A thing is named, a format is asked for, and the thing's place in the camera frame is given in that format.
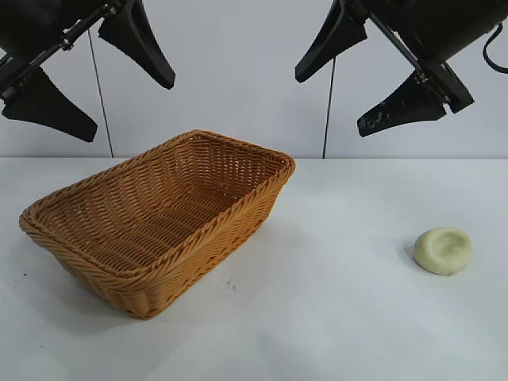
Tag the speckled black right gripper finger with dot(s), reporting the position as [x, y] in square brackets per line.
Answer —
[405, 107]

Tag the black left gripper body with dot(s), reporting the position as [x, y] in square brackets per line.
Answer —
[35, 24]

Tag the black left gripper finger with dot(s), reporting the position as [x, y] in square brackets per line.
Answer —
[139, 47]
[47, 107]

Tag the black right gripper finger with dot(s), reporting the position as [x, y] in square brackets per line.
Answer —
[333, 43]

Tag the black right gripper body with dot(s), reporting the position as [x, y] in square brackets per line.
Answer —
[428, 28]

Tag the pale round egg yolk pastry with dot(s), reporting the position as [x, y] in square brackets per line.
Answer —
[440, 252]

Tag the tan woven wicker basket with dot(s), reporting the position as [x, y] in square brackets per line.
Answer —
[158, 222]

